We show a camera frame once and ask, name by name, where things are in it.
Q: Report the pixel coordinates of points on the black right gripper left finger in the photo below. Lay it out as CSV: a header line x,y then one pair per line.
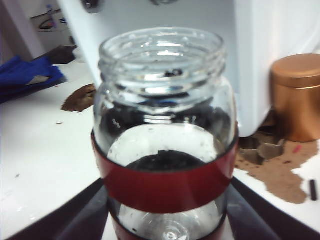
x,y
90,220

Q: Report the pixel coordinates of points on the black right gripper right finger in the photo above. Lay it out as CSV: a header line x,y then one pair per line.
x,y
245,222

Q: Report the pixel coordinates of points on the glass bottle with red bands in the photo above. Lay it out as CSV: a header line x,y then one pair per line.
x,y
165,185

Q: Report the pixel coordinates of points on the white AUX water dispenser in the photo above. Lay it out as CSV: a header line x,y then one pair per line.
x,y
262,50

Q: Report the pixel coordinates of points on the dark grey dispenser tap lever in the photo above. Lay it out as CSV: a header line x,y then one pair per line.
x,y
92,6
163,2

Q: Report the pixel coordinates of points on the small black cylinder piece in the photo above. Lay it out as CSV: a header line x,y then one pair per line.
x,y
313,190

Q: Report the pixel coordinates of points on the blue folded cloth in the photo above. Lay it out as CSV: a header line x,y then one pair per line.
x,y
22,77

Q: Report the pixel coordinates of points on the white machine with blue logo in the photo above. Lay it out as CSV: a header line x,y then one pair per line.
x,y
60,22

